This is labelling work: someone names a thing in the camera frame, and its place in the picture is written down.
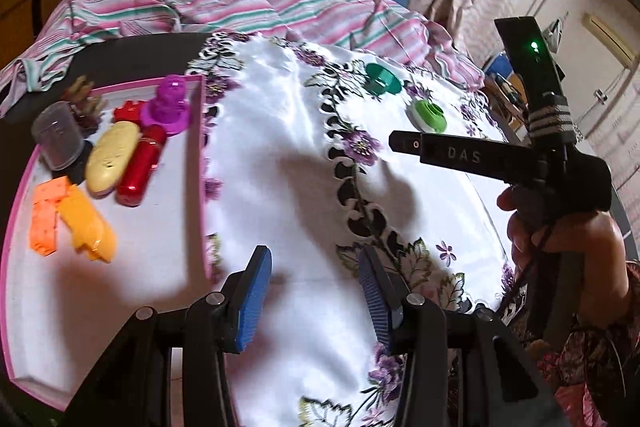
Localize wall air conditioner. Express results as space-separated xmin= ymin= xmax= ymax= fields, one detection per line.
xmin=581 ymin=11 xmax=640 ymax=60

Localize beige oval plastic toy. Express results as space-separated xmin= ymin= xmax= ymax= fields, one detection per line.
xmin=84 ymin=121 xmax=144 ymax=198

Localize person's floral clothing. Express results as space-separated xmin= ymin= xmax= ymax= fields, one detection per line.
xmin=492 ymin=257 xmax=640 ymax=427

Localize pink rimmed white tray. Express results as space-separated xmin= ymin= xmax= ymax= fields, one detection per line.
xmin=0 ymin=74 xmax=213 ymax=412

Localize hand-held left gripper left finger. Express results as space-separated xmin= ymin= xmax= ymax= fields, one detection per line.
xmin=57 ymin=245 xmax=274 ymax=427

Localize red plastic capsule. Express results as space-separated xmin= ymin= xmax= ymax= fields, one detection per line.
xmin=115 ymin=125 xmax=167 ymax=208

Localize light green plastic toy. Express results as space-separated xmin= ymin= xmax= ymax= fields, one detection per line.
xmin=405 ymin=99 xmax=449 ymax=134

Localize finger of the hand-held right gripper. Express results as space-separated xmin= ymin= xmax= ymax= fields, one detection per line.
xmin=388 ymin=130 xmax=453 ymax=156
xmin=420 ymin=133 xmax=518 ymax=184

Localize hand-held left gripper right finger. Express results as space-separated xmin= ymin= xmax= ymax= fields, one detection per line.
xmin=358 ymin=246 xmax=571 ymax=427

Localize magenta plastic toy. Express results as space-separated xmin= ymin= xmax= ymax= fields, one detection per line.
xmin=139 ymin=75 xmax=194 ymax=138

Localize white embroidered floral cloth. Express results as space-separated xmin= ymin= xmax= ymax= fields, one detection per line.
xmin=184 ymin=32 xmax=532 ymax=427

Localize yellow plastic toy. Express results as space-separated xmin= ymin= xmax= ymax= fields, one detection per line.
xmin=58 ymin=183 xmax=119 ymax=264

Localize clothes iron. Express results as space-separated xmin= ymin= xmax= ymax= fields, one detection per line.
xmin=541 ymin=18 xmax=569 ymax=54

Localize orange plastic block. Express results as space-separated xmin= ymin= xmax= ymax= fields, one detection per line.
xmin=28 ymin=176 xmax=72 ymax=256

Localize pink green striped blanket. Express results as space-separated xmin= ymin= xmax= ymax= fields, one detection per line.
xmin=0 ymin=0 xmax=487 ymax=118

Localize grey plastic cup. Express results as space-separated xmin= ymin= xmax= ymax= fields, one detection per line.
xmin=31 ymin=102 xmax=84 ymax=172

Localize dark green plastic toy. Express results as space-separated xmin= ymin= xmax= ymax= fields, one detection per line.
xmin=364 ymin=63 xmax=404 ymax=100

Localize brown spiky toy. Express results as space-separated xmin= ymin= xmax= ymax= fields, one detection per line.
xmin=61 ymin=76 xmax=109 ymax=128

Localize person's right hand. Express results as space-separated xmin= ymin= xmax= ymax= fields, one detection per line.
xmin=496 ymin=184 xmax=632 ymax=330

